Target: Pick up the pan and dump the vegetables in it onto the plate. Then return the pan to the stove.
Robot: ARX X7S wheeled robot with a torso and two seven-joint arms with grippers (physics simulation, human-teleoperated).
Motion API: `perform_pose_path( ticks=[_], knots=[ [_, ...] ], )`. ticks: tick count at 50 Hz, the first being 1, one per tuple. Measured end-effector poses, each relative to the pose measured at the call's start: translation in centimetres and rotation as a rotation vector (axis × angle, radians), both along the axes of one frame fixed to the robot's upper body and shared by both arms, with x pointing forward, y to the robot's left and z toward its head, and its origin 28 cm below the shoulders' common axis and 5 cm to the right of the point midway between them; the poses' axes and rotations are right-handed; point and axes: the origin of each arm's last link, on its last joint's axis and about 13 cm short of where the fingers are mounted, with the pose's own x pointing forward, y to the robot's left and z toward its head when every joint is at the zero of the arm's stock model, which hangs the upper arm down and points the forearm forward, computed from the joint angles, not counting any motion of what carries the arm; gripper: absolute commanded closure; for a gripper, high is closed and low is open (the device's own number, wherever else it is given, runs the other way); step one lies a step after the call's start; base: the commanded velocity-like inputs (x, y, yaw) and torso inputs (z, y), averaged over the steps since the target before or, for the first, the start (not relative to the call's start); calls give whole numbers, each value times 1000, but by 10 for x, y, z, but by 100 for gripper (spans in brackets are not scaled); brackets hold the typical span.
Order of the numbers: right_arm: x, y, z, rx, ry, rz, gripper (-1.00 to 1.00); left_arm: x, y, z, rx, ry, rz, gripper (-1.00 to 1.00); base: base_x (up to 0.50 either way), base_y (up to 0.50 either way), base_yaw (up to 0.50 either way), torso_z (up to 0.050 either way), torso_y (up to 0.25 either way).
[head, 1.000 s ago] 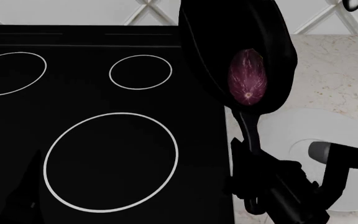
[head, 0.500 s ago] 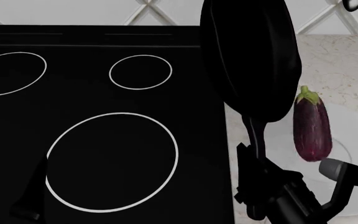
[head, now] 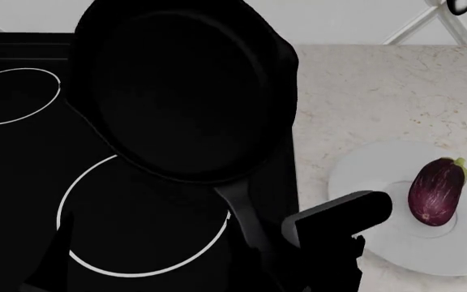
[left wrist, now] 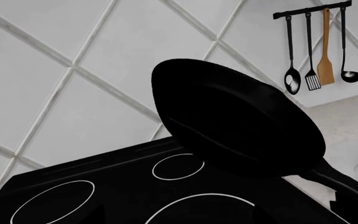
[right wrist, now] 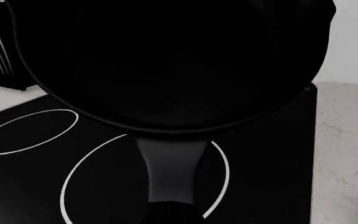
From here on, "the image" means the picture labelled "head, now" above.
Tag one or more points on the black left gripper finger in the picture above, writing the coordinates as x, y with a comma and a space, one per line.
64, 249

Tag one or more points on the black frying pan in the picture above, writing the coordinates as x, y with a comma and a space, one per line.
181, 97

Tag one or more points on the white round plate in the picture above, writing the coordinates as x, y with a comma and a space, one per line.
404, 243

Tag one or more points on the black glass cooktop stove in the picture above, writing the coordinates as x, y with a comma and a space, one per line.
26, 170

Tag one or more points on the purple eggplant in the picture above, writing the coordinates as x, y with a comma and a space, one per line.
436, 194

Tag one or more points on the white and black rounded fixture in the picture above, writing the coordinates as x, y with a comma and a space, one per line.
460, 6

